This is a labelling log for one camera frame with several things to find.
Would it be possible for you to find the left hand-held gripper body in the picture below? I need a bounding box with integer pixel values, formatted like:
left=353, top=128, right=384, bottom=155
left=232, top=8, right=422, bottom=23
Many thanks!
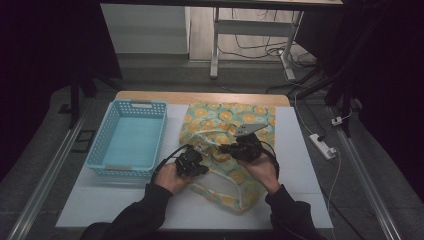
left=174, top=146, right=205, bottom=178

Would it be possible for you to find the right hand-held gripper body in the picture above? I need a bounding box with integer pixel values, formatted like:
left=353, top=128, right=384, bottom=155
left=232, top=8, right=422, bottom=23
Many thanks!
left=231, top=123, right=269, bottom=163

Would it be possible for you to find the green orange floral tote bag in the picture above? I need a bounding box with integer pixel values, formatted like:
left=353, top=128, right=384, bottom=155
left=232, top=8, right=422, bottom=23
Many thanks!
left=178, top=101, right=277, bottom=215

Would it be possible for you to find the light blue plastic basket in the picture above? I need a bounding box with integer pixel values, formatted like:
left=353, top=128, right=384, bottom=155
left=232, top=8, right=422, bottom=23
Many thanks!
left=84, top=99, right=168, bottom=178

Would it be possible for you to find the person's left hand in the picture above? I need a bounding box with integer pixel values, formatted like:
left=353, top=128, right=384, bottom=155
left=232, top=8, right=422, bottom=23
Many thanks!
left=153, top=162, right=195, bottom=196

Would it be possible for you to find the person's right hand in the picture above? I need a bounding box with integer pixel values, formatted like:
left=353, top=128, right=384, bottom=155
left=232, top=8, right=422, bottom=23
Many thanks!
left=237, top=153, right=282, bottom=196

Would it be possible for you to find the white foam board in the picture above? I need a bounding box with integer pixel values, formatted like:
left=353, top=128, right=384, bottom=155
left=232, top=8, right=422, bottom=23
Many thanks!
left=54, top=103, right=334, bottom=231

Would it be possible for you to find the white power strip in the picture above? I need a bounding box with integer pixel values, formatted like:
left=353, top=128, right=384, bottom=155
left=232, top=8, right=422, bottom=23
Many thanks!
left=308, top=133, right=337, bottom=160

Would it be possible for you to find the black metal stand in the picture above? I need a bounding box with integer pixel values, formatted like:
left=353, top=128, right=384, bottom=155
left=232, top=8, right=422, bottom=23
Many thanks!
left=265, top=0, right=388, bottom=138
left=58, top=64, right=124, bottom=130

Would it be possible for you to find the white cabinet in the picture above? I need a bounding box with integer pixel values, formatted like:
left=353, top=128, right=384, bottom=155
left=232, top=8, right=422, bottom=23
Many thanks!
left=99, top=3, right=191, bottom=55

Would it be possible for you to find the black plugged-in cable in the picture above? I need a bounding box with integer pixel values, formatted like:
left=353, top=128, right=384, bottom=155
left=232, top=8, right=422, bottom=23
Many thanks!
left=298, top=98, right=328, bottom=142

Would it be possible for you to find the white power strip cable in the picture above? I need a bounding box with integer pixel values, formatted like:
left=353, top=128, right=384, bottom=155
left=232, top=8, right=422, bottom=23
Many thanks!
left=327, top=147, right=342, bottom=214

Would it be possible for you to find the tangle of floor cables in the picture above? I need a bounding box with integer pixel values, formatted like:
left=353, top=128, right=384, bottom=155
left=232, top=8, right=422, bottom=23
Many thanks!
left=217, top=9, right=317, bottom=69

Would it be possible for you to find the aluminium rail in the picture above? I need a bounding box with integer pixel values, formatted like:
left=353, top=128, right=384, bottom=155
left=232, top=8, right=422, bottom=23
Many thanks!
left=328, top=106, right=404, bottom=240
left=6, top=109, right=94, bottom=240

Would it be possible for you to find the white desk frame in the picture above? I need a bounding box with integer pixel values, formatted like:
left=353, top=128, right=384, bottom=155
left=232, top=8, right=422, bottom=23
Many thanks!
left=209, top=6, right=305, bottom=81

